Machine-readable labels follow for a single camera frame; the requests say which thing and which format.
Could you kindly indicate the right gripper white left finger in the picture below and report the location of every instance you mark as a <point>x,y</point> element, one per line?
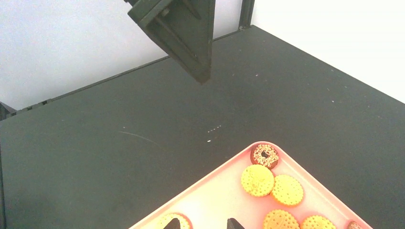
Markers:
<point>173,224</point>

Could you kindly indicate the chocolate donut cookie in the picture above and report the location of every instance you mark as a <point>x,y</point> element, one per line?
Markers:
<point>353,225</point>
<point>265,155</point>

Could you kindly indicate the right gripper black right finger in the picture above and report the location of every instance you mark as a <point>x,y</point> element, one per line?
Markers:
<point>232,223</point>

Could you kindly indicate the pink plastic tray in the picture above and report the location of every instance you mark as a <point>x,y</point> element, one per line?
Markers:
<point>218,196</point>

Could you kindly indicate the chocolate donut cookie left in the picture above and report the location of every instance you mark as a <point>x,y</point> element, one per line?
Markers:
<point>265,155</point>

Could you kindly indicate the chocolate donut cookie right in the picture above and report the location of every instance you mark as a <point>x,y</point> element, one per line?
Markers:
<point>353,225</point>

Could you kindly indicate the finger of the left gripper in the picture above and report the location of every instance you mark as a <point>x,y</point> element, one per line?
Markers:
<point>182,28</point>

